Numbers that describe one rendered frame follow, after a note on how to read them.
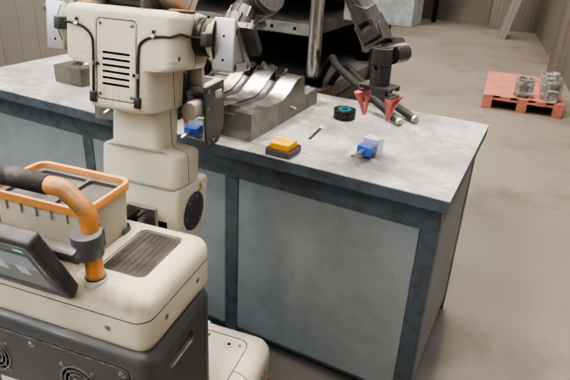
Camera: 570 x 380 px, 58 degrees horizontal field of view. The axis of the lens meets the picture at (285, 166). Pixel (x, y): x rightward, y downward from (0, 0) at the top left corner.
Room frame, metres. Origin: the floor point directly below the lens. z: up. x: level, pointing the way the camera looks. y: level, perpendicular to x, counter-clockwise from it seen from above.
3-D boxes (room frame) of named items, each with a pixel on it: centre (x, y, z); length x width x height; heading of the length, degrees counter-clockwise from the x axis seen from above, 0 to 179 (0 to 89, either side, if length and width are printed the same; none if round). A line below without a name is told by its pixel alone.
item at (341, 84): (2.83, 0.26, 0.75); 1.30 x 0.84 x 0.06; 64
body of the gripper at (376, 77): (1.44, -0.25, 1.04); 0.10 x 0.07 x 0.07; 51
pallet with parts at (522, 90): (5.10, -2.33, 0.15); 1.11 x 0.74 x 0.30; 162
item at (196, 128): (1.49, 0.29, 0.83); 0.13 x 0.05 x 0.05; 162
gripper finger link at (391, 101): (1.43, -0.28, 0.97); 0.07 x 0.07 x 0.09; 51
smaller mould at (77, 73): (2.12, 0.85, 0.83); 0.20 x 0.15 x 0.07; 154
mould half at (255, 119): (1.78, 0.12, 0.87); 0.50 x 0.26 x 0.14; 154
